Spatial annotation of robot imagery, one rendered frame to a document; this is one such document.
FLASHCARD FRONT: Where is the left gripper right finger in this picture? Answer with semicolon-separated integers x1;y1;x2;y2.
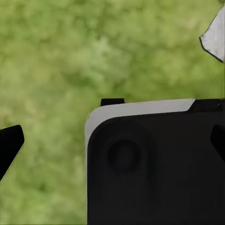
210;124;225;162

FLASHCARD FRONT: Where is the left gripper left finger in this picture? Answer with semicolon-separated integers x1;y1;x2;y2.
0;125;24;180

